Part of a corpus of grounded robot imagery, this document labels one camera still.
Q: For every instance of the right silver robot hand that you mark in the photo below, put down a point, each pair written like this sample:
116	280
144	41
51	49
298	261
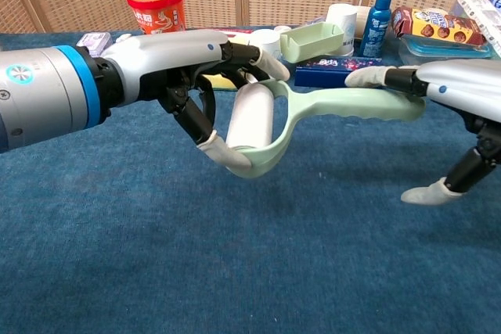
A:
466	80

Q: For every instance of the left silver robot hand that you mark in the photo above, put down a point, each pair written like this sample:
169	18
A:
164	52

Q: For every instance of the lint roller with green handle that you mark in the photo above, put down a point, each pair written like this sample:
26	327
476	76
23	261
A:
250	115

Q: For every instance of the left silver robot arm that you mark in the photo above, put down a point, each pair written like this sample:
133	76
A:
43	95

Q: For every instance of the clear container blue lid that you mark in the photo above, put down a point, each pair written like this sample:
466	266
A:
442	50

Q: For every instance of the red instant noodle tub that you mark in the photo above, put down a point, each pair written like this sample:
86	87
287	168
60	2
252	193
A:
156	5

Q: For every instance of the brown cookie box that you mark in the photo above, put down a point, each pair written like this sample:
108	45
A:
438	27

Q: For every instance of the long white tissue pack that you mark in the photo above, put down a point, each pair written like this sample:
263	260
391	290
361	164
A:
479	11

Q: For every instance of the purple soap box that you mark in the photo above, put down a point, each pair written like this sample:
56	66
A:
94	41

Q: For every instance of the white box red blue print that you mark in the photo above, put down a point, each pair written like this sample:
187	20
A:
235	31

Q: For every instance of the paper cup with blue print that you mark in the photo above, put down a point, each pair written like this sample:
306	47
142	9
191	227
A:
268	42

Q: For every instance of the blue spray bottle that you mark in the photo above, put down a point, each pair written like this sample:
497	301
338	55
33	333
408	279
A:
376	25

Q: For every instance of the small dark jar white lid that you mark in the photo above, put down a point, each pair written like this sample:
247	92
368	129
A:
282	29

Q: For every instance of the dark blue toothpaste box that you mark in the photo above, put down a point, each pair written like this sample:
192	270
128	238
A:
332	70

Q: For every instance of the green plastic soap tray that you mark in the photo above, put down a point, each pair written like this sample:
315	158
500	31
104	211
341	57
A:
313	42

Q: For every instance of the teal table cloth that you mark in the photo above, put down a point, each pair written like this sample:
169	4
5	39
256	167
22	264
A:
235	252

